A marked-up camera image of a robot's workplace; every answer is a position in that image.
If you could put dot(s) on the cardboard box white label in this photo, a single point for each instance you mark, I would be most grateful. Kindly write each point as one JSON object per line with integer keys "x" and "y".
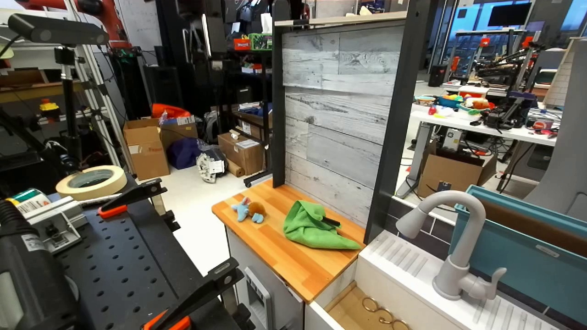
{"x": 241, "y": 153}

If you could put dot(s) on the grey wood panel backboard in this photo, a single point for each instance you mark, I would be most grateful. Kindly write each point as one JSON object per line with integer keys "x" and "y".
{"x": 340, "y": 122}

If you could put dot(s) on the white device with teal label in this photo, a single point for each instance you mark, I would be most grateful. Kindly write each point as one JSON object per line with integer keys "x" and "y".
{"x": 30, "y": 202}

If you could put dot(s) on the black perforated board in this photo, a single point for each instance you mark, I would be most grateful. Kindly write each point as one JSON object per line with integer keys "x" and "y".
{"x": 122, "y": 268}

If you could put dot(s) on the black frame foot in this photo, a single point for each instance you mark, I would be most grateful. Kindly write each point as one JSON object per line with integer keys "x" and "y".
{"x": 257, "y": 180}

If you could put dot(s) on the green cloth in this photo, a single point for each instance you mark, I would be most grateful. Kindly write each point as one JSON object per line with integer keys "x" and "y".
{"x": 312, "y": 232}

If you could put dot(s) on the black camera bar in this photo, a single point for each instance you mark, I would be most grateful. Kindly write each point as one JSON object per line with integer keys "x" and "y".
{"x": 56, "y": 30}

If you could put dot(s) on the white sink unit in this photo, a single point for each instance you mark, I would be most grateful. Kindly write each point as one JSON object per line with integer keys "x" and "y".
{"x": 400, "y": 268}

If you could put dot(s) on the cardboard box under table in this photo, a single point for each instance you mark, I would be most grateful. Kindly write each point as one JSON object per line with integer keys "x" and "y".
{"x": 452, "y": 175}

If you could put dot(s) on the wide black frame post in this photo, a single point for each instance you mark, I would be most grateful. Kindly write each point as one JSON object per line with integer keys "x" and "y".
{"x": 397, "y": 122}

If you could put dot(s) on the dark blue bag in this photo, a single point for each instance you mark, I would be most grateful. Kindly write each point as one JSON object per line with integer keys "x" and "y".
{"x": 184, "y": 153}

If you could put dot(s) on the masking tape roll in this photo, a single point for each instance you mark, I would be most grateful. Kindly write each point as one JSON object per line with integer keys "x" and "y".
{"x": 78, "y": 191}

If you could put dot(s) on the black and red 3D printer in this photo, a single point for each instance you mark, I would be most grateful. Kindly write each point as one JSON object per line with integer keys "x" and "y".
{"x": 501, "y": 61}

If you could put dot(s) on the thin black frame post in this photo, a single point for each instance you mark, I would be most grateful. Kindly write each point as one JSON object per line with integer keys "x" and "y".
{"x": 277, "y": 111}

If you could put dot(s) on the white work table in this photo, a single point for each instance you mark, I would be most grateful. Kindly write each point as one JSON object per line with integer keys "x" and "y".
{"x": 477, "y": 129}

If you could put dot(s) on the black camera stand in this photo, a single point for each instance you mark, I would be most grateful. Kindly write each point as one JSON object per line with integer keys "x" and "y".
{"x": 70, "y": 103}

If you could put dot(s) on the open cardboard box orange contents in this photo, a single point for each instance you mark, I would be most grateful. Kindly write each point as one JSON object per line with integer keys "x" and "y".
{"x": 178, "y": 133}

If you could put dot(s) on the black storage shelf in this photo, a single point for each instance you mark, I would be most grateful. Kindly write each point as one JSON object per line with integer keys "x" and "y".
{"x": 244, "y": 79}

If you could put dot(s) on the tall cardboard box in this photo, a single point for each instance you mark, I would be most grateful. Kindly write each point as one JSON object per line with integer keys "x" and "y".
{"x": 145, "y": 153}

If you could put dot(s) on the white cabinet under counter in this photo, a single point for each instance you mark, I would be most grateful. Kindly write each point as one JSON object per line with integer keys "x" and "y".
{"x": 268, "y": 287}

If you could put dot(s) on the grey kitchen faucet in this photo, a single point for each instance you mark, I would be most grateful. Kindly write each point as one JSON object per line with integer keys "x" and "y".
{"x": 455, "y": 268}

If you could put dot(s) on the blue and brown plushy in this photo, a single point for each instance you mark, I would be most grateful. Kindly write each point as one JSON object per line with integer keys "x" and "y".
{"x": 243, "y": 211}

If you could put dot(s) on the teal box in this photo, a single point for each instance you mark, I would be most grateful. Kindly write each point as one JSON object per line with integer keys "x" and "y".
{"x": 520, "y": 268}

